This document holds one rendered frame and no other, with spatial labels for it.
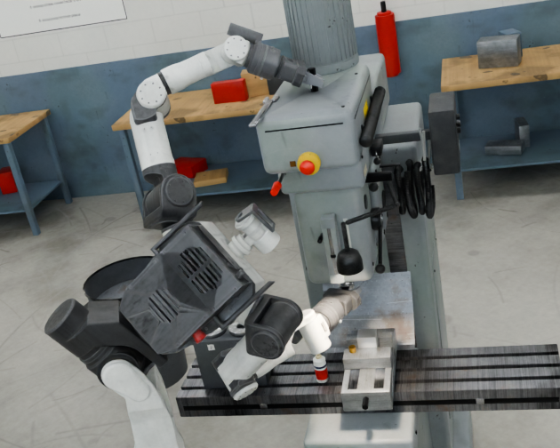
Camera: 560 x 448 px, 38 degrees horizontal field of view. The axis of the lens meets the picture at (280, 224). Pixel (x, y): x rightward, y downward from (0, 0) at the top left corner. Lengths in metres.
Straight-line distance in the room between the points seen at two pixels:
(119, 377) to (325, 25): 1.14
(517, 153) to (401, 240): 3.41
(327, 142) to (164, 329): 0.63
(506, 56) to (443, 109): 3.54
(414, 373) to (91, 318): 1.08
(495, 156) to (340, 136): 4.17
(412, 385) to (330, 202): 0.67
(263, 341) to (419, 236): 0.98
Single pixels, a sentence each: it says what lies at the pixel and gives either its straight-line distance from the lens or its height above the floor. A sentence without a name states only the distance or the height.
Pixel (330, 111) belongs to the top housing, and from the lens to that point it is 2.08.
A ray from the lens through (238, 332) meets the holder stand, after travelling 2.65.
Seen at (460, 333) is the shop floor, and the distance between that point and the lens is 4.53.
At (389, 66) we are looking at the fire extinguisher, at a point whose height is 0.89.
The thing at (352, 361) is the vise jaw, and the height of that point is 1.03.
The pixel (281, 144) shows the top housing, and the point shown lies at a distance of 2.12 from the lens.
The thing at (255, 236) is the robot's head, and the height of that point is 1.62.
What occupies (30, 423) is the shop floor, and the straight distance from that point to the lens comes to 4.67.
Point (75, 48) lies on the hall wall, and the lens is 7.25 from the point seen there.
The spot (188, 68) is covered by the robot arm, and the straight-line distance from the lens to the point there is 2.21.
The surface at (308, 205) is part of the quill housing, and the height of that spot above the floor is 1.58.
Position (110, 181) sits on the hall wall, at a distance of 7.54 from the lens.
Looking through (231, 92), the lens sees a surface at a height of 0.96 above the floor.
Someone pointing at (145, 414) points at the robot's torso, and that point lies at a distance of 2.25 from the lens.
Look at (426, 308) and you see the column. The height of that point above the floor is 0.94.
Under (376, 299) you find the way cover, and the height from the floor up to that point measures 1.01.
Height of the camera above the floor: 2.49
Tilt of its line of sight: 24 degrees down
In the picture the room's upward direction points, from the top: 11 degrees counter-clockwise
